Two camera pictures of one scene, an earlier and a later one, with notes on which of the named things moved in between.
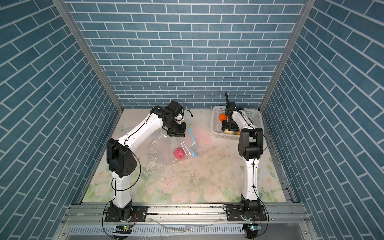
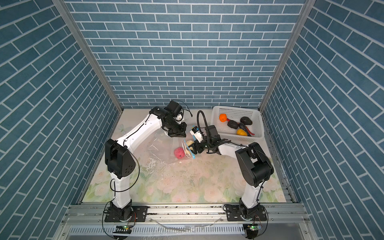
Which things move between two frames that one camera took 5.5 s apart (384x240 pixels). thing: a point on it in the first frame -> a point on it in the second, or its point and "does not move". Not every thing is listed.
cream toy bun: [227, 131] -> [189, 142]
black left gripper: [180, 132] does not move
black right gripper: [224, 126] -> [195, 144]
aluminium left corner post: [69, 18] does not move
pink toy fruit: [179, 153] does not move
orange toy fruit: [222, 117] does not move
